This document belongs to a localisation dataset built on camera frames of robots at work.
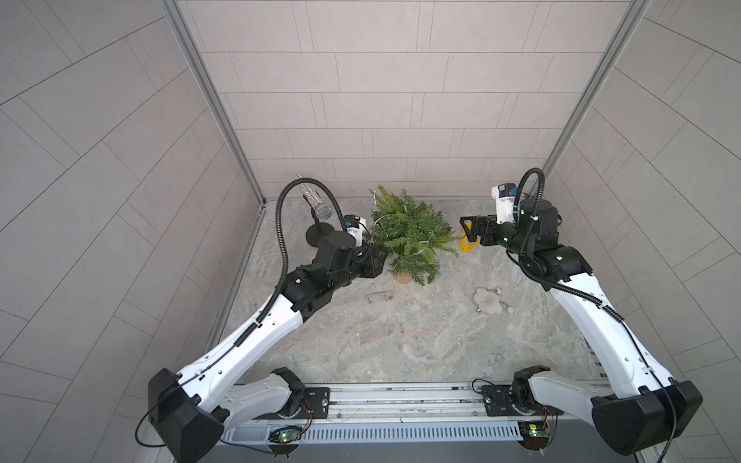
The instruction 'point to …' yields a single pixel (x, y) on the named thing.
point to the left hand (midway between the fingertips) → (386, 250)
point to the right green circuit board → (535, 434)
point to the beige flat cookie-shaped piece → (488, 301)
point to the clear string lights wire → (374, 207)
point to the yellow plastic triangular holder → (466, 245)
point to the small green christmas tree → (412, 233)
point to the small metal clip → (386, 296)
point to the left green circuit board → (286, 434)
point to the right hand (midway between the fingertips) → (471, 217)
